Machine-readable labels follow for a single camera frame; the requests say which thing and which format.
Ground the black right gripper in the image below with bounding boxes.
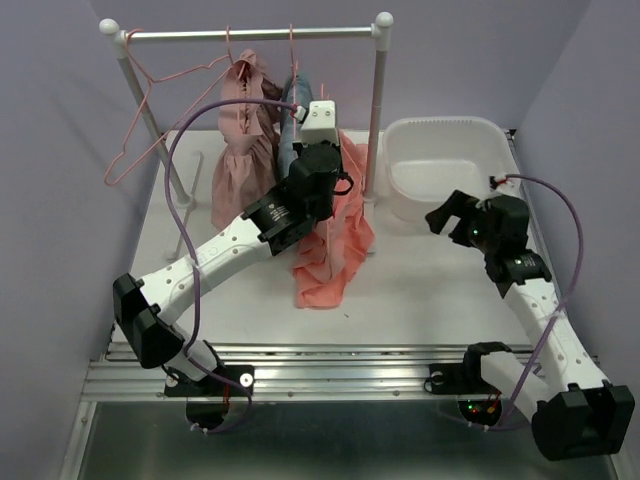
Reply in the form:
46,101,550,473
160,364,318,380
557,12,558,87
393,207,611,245
425,189,500,254

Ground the coral pink skirt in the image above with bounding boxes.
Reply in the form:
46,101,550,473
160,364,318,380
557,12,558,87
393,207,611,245
292,133,375,309

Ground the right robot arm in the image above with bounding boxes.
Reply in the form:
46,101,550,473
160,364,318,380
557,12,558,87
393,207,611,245
425,190,635,461

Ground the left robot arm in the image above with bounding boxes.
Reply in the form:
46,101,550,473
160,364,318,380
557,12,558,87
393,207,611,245
112,140,351,394

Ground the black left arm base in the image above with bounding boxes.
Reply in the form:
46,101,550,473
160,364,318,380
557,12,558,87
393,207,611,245
162,364,255,435

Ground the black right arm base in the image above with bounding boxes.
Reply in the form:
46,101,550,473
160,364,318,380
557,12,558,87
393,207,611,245
423,362,502,427

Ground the blue denim skirt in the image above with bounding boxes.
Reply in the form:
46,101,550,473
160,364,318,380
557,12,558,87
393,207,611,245
276,73,313,183

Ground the pink denim skirt hanger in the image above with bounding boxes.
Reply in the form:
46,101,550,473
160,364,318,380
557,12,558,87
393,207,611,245
289,23,298,104

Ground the pink dress hanger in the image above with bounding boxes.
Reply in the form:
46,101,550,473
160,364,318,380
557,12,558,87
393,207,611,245
224,25,254,136

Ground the white plastic basin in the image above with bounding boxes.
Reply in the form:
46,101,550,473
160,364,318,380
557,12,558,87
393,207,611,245
382,116,518,222

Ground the dusty pink dress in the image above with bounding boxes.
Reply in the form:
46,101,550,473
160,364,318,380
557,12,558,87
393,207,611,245
211,49,282,230

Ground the white clothes rack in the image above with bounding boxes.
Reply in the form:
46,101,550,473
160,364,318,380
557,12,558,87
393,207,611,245
98,12,395,264

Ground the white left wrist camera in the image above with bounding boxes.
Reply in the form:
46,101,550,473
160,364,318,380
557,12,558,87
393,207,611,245
295,100,340,146

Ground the aluminium rail frame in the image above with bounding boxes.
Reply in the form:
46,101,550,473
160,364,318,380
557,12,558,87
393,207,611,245
61,156,638,479

